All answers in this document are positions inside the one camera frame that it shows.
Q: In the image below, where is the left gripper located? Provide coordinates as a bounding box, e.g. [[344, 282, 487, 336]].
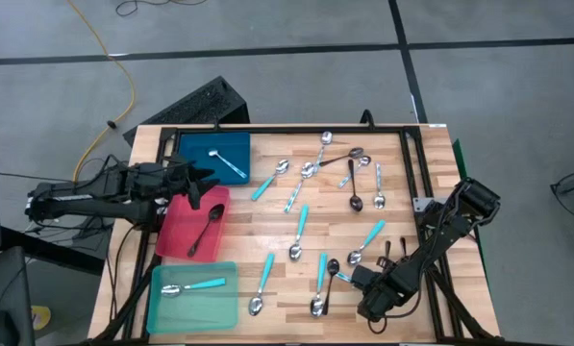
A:
[[160, 157, 221, 211]]

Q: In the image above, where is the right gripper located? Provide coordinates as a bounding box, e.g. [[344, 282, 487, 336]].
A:
[[352, 263, 415, 323]]

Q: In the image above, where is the blue plastic bin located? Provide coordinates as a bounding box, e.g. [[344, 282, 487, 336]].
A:
[[177, 132, 252, 186]]

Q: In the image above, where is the pink plastic bin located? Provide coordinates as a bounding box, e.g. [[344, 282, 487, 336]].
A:
[[155, 185, 231, 263]]

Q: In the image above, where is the silver mounting plate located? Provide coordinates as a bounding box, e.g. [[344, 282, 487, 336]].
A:
[[412, 195, 437, 213]]

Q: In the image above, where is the teal translucent plastic bin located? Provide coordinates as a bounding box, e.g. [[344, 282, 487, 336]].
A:
[[145, 261, 239, 335]]

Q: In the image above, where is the black floor beam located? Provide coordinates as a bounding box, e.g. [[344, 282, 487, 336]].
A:
[[0, 225, 108, 276]]

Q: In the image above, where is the yellow floor marker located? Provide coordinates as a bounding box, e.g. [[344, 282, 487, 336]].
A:
[[30, 305, 53, 332]]

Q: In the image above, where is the black desk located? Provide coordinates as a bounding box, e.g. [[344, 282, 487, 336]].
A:
[[0, 245, 37, 346]]

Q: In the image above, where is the black computer mouse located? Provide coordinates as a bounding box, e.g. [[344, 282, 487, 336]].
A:
[[0, 309, 22, 346]]

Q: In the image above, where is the yellow cable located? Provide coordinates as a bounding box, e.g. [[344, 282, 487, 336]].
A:
[[66, 0, 137, 182]]

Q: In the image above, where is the black floor cable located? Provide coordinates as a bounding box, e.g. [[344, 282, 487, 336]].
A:
[[115, 0, 209, 17]]

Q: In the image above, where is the black cable coil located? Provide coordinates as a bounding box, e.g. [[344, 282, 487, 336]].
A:
[[549, 169, 574, 237]]

